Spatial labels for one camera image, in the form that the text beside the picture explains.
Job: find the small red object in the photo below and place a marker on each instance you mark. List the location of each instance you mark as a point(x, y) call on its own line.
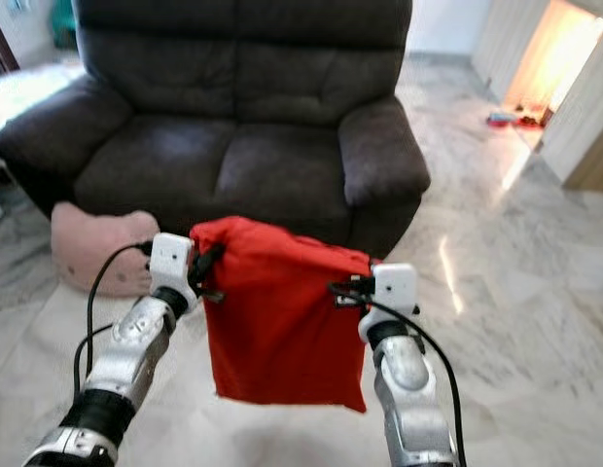
point(530, 119)

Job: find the white door panel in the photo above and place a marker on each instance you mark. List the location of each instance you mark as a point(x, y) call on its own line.
point(579, 117)

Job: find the red pillow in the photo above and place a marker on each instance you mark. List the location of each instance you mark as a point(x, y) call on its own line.
point(287, 326)

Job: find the grey two-seat fabric sofa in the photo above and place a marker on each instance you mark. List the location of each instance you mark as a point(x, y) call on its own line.
point(243, 126)

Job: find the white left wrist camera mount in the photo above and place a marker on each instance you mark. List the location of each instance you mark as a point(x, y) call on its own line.
point(171, 259)

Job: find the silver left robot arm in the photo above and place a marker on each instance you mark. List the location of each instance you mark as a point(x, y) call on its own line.
point(131, 360)

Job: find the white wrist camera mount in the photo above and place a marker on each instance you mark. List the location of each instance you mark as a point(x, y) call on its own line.
point(171, 259)
point(395, 288)

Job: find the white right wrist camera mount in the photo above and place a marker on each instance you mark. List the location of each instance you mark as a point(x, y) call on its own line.
point(395, 288)

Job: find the white side table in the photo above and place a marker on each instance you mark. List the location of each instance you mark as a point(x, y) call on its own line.
point(21, 102)

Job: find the teal plastic chair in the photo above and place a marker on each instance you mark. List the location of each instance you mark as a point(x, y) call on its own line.
point(63, 23)

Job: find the pink cat-face pillow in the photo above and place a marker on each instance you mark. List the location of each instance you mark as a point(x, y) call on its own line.
point(97, 251)

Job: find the small blue object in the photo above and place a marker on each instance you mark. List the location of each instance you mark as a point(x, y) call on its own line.
point(498, 119)

